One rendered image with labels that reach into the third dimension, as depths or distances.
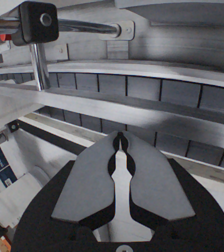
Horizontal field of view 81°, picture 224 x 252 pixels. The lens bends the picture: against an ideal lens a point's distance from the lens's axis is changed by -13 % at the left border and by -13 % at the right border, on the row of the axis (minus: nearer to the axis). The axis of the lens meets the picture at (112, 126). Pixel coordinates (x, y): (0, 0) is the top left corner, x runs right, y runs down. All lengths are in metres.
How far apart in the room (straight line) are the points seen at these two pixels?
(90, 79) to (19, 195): 0.37
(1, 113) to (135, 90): 0.18
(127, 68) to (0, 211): 0.43
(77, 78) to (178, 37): 0.14
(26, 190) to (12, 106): 0.28
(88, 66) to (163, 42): 0.10
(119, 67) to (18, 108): 0.16
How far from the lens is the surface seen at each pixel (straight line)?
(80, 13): 0.27
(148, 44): 0.21
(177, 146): 0.18
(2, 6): 0.35
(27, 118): 0.30
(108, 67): 0.18
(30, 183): 0.47
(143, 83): 0.16
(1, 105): 0.24
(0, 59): 0.40
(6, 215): 0.47
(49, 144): 0.35
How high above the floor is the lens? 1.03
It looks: 48 degrees down
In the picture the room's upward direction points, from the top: 129 degrees counter-clockwise
